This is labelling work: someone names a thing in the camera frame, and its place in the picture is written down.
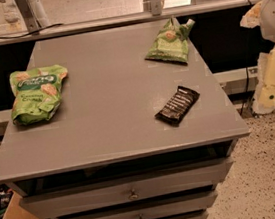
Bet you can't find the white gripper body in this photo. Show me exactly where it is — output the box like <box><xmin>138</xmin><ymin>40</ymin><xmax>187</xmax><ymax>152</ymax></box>
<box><xmin>252</xmin><ymin>46</ymin><xmax>275</xmax><ymax>115</ymax></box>

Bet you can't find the grey drawer cabinet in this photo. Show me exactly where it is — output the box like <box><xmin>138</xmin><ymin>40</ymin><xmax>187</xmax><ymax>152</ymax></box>
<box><xmin>0</xmin><ymin>21</ymin><xmax>248</xmax><ymax>219</ymax></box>

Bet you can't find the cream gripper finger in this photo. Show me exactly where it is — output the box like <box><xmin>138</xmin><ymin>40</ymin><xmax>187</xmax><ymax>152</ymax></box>
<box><xmin>240</xmin><ymin>2</ymin><xmax>262</xmax><ymax>28</ymax></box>

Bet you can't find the green jalapeno chip bag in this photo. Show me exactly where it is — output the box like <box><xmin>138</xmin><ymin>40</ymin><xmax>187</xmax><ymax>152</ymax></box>
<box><xmin>145</xmin><ymin>17</ymin><xmax>196</xmax><ymax>64</ymax></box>

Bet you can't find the metal railing bar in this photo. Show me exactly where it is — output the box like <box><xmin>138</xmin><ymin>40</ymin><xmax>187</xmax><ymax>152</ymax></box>
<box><xmin>0</xmin><ymin>0</ymin><xmax>261</xmax><ymax>46</ymax></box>

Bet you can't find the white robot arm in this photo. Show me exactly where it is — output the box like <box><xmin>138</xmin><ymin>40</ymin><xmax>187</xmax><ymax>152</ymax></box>
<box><xmin>240</xmin><ymin>0</ymin><xmax>275</xmax><ymax>115</ymax></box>

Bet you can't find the green rice chip bag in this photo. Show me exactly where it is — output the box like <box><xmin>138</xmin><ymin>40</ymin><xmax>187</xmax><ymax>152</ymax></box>
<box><xmin>9</xmin><ymin>64</ymin><xmax>68</xmax><ymax>125</ymax></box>

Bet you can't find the black cable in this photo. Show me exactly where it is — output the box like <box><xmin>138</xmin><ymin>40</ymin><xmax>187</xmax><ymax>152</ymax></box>
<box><xmin>0</xmin><ymin>22</ymin><xmax>65</xmax><ymax>41</ymax></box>

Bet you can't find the black snack bar wrapper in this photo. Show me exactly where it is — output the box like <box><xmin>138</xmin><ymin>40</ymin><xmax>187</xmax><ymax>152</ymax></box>
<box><xmin>155</xmin><ymin>86</ymin><xmax>200</xmax><ymax>127</ymax></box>

